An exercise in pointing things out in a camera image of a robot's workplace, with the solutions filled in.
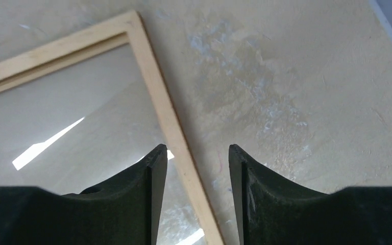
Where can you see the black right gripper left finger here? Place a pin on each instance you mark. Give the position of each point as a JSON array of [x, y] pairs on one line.
[[124, 209]]

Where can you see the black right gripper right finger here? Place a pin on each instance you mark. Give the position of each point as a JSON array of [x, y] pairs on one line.
[[271, 209]]

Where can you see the clear acrylic glass pane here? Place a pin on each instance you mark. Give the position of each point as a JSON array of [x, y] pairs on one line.
[[78, 126]]

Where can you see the light wooden picture frame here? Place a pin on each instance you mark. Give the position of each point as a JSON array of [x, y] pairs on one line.
[[127, 28]]

